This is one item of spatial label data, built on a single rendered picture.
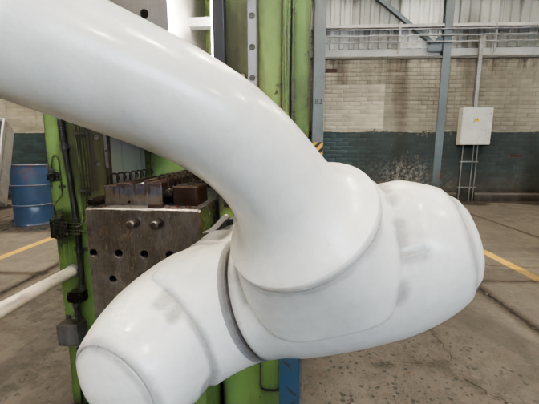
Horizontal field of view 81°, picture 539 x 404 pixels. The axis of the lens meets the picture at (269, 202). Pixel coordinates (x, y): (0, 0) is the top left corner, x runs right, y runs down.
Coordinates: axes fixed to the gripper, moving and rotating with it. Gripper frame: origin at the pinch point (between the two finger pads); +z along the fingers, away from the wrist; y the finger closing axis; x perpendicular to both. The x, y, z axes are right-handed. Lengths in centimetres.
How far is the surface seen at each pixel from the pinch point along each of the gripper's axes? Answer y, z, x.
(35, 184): -425, 297, -62
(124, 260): -56, 26, -25
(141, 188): -53, 34, -3
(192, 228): -33.1, 30.5, -14.8
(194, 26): -42, 60, 51
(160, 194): -47, 35, -5
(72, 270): -90, 36, -37
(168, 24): -41, 41, 46
